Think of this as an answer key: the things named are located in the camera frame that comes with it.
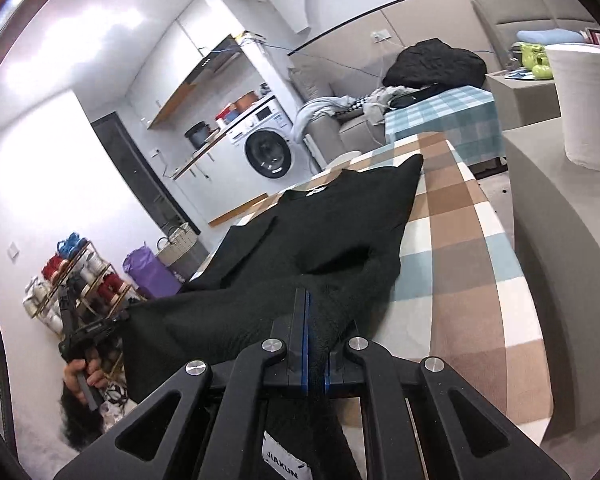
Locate green plush toy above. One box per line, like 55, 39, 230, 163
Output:
519, 42, 556, 81

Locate white paper towel roll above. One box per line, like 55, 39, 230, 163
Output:
544, 42, 600, 173

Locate grey curved table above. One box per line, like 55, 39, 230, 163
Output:
502, 117, 600, 448

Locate black white patterned rug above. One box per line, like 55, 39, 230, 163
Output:
99, 381, 132, 427

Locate grey sofa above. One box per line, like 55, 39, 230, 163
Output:
287, 0, 600, 171

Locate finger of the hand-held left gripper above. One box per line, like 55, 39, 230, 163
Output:
81, 312, 133, 344

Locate dark door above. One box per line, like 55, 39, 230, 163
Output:
91, 112, 201, 241

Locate black cooking pot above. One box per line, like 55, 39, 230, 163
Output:
184, 121, 212, 151

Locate black puffy jacket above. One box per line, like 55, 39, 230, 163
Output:
382, 39, 488, 88

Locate wooden countertop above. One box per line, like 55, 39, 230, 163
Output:
172, 127, 232, 182

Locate teal checked cloth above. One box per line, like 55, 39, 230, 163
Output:
384, 85, 506, 168

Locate woven laundry basket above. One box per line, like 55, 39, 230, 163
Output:
155, 222, 199, 269

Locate white washing machine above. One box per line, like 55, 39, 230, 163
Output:
227, 97, 306, 181

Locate brown blue checked table cloth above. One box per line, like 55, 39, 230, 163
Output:
190, 132, 553, 448

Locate person's left hand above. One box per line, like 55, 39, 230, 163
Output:
62, 356, 113, 397

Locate light blue folded towel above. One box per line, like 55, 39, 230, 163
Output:
516, 29, 583, 47

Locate light crumpled clothes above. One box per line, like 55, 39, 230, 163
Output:
365, 85, 407, 121

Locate grey clothes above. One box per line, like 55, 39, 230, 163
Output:
292, 96, 351, 146

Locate shoe rack with shoes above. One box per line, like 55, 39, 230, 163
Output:
22, 232, 136, 341

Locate purple bag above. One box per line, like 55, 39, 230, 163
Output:
122, 245, 182, 301

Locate white wall cabinet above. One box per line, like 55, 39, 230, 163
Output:
145, 0, 242, 131

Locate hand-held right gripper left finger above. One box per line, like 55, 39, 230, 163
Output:
52, 287, 312, 480

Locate black knitted sweater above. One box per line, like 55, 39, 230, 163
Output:
122, 154, 425, 480

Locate black white checkered pillow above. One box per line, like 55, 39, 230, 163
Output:
337, 94, 377, 122

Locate range hood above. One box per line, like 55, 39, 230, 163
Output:
184, 35, 242, 87

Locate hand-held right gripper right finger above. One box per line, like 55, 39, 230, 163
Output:
324, 335, 572, 480

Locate grey side table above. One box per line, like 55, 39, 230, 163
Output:
485, 72, 563, 132

